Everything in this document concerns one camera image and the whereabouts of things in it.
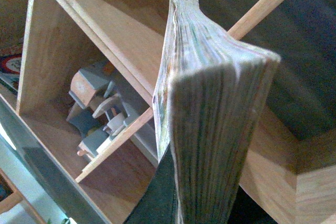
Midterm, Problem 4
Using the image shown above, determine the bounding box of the wooden toy furniture pile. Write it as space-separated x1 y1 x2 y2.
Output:
66 61 137 160

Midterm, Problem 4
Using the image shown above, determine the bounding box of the wooden bookshelf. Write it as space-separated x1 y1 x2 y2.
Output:
0 0 336 224

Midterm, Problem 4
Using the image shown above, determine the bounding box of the white illustrated paperback book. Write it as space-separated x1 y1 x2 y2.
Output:
153 0 281 223

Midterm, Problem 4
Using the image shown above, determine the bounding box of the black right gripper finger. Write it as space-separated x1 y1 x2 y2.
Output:
124 153 176 224

